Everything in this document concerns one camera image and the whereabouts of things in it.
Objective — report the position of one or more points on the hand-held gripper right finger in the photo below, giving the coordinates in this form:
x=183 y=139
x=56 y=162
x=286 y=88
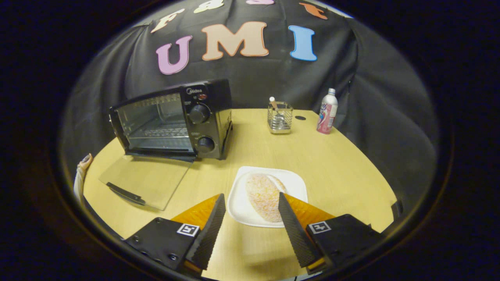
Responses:
x=295 y=230

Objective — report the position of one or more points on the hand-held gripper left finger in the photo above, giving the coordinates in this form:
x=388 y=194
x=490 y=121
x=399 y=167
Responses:
x=211 y=230

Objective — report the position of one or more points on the black backdrop cloth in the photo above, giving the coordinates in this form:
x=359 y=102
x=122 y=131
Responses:
x=254 y=74

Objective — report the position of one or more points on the white square plate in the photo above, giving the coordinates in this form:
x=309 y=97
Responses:
x=250 y=210

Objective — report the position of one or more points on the white-tipped stick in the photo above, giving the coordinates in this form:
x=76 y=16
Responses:
x=273 y=102

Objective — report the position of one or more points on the pink and white bottle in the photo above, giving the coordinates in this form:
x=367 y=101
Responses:
x=327 y=113

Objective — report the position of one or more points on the sugared bread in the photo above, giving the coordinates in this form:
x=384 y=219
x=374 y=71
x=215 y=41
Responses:
x=264 y=198

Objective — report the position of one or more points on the black toaster oven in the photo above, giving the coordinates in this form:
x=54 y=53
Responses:
x=172 y=121

